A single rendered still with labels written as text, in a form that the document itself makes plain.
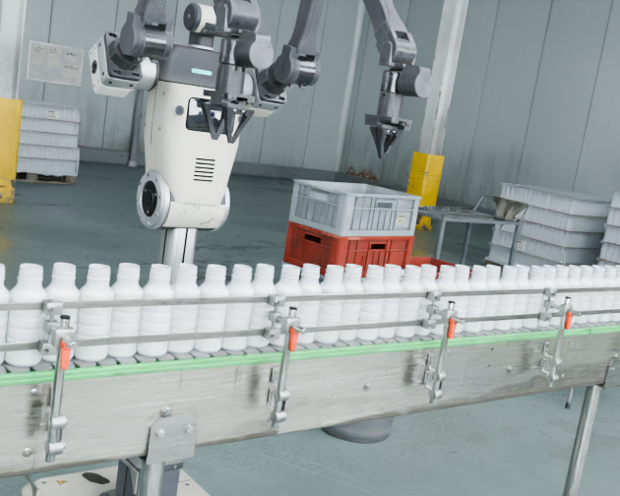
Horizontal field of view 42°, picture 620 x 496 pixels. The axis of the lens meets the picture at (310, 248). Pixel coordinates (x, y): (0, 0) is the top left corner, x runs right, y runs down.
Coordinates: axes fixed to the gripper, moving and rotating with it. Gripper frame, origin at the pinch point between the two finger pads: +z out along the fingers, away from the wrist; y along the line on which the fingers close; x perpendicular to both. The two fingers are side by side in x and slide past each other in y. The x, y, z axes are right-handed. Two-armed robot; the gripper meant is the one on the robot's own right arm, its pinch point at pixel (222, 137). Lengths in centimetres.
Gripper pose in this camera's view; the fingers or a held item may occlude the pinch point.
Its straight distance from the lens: 168.3
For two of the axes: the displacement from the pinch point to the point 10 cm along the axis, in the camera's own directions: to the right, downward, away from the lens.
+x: 7.8, 0.1, 6.3
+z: -1.4, 9.8, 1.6
